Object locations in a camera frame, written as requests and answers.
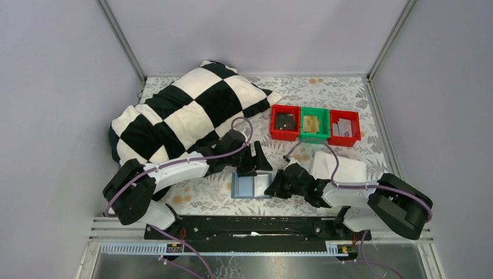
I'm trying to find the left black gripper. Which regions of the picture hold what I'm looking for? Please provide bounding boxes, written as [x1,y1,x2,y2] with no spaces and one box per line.
[226,140,272,177]

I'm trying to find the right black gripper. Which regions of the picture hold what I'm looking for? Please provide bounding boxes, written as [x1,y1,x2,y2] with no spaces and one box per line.
[264,169,306,199]

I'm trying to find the blue card holder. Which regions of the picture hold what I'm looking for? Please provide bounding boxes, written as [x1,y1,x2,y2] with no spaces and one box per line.
[231,172,273,199]

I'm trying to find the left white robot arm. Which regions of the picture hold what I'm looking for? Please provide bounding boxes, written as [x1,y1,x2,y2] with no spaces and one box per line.
[102,130,273,239]

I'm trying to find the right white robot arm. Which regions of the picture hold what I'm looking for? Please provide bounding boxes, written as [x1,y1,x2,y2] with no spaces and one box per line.
[264,162,433,240]

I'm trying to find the black cards in bin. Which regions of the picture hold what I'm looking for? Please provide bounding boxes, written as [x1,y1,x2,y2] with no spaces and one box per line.
[274,113,296,131]

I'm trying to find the gold cards in bin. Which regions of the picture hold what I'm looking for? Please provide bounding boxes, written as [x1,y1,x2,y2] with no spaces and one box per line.
[303,115,320,134]

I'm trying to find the white cards in bin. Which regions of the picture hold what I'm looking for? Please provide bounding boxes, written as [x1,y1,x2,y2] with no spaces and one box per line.
[332,119,353,137]

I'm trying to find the floral table cloth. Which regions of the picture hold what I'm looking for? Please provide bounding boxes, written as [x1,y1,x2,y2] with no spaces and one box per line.
[160,77,394,217]

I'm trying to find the left red plastic bin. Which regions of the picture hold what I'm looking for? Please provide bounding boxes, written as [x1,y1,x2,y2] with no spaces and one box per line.
[270,105,301,141]

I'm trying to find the red plastic bin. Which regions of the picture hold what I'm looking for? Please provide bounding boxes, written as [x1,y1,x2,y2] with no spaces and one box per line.
[270,105,301,141]
[328,110,361,147]

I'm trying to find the green plastic bin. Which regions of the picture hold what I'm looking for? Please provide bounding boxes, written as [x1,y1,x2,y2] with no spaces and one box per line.
[299,107,331,142]

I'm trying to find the white folded towel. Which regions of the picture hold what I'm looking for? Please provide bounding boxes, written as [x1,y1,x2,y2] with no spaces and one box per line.
[309,150,380,215]

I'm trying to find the black white checkered pillow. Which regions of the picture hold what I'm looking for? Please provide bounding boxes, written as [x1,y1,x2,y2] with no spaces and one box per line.
[108,60,284,201]

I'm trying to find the right red plastic bin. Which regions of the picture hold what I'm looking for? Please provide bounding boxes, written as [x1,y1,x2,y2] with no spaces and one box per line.
[328,110,361,147]

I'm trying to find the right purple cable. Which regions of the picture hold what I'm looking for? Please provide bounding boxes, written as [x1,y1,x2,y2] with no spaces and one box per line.
[283,138,434,224]

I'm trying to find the grey slotted cable duct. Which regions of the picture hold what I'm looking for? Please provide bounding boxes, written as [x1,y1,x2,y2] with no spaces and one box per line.
[100,241,359,257]

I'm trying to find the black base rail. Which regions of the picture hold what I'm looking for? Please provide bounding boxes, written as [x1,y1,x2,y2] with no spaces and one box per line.
[165,216,371,253]

